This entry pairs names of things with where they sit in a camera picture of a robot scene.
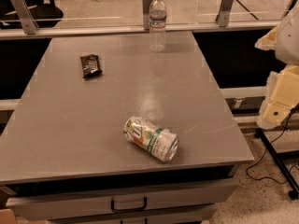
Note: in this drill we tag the clear plastic water bottle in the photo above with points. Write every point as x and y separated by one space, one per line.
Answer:
157 24

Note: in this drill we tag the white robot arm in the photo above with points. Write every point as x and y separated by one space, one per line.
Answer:
282 88

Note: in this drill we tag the white green soda can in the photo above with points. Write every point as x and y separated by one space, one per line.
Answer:
159 142

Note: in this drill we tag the black snack packet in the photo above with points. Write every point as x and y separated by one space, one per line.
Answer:
90 66

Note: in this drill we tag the glass barrier panel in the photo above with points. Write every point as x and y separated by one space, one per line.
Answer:
100 13

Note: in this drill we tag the black stand base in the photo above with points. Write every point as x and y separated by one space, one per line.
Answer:
278 159

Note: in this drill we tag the black office chair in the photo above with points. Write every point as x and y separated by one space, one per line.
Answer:
44 12

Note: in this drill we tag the grey cabinet drawer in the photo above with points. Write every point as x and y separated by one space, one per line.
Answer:
91 203

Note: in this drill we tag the black drawer handle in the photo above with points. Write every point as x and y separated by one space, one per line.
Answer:
128 206

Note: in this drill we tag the middle metal bracket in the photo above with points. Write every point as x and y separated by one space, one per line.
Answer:
146 12

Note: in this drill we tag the metal bracket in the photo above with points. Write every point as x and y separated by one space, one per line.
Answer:
146 12
28 24
223 15

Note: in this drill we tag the right metal bracket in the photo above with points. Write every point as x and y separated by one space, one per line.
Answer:
223 15

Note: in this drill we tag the left metal bracket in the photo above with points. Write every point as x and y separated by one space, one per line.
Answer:
28 24

